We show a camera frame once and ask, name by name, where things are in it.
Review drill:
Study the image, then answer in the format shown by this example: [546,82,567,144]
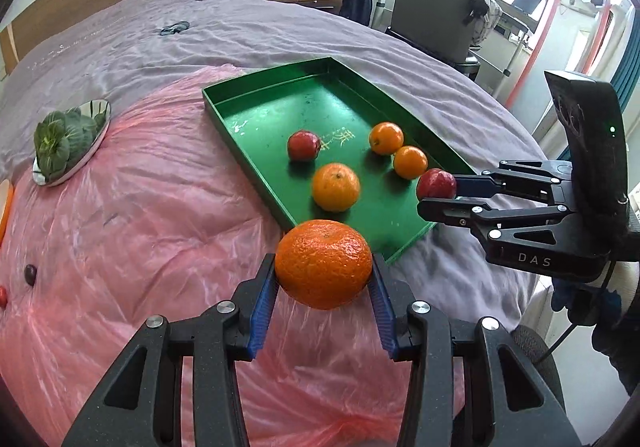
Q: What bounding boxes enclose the red apple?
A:
[416,168,457,200]
[288,129,321,162]
[0,285,8,311]

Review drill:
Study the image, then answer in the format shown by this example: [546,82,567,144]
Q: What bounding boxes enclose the small orange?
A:
[369,122,404,155]
[393,146,428,180]

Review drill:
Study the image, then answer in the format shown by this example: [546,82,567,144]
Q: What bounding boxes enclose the rough orange mandarin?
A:
[311,163,361,213]

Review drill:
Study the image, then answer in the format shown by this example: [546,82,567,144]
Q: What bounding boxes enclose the dark purple plum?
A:
[24,264,38,287]

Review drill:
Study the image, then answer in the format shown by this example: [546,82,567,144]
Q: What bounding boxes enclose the large orange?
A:
[274,219,373,311]

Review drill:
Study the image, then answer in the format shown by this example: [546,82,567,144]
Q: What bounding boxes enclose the desk with clutter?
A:
[386,0,538,98]

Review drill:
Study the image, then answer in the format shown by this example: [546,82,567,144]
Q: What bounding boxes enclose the pink plastic sheet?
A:
[1,64,409,446]

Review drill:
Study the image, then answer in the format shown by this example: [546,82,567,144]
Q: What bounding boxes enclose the green rectangular tray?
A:
[203,57,472,263]

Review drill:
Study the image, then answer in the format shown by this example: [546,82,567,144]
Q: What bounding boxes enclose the grey office chair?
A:
[386,0,489,80]

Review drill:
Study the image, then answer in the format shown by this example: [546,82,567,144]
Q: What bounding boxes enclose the dark blue bag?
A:
[338,0,373,26]

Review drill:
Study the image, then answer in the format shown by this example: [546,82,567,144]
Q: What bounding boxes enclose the orange white oval dish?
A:
[0,179,14,242]

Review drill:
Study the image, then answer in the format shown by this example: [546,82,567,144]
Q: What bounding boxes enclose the green leafy cabbage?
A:
[32,106,108,182]

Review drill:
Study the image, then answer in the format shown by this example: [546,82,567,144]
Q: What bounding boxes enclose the white metal plate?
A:
[31,98,113,188]

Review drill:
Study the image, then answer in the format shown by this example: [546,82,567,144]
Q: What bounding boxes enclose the purple bed duvet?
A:
[1,0,542,184]

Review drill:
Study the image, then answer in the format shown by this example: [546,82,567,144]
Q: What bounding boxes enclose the dark glasses on bed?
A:
[158,21,191,36]

